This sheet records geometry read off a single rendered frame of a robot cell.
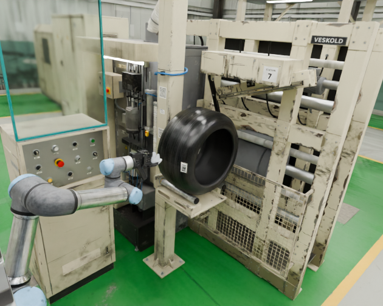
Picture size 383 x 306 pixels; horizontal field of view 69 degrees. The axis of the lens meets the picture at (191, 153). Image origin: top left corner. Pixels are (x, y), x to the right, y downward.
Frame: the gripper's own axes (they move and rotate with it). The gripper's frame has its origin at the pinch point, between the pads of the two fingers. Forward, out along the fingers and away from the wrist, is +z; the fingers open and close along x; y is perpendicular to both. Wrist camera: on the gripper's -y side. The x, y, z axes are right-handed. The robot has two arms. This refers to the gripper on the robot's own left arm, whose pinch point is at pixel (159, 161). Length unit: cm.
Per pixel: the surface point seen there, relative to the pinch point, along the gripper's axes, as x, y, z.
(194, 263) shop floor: 12, -113, 67
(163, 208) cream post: 28, -55, 34
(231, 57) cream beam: -2, 62, 47
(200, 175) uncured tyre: 8, -22, 49
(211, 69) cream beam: 14, 53, 48
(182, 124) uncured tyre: 2.1, 19.8, 15.9
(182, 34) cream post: 26, 71, 29
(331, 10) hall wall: 290, 282, 928
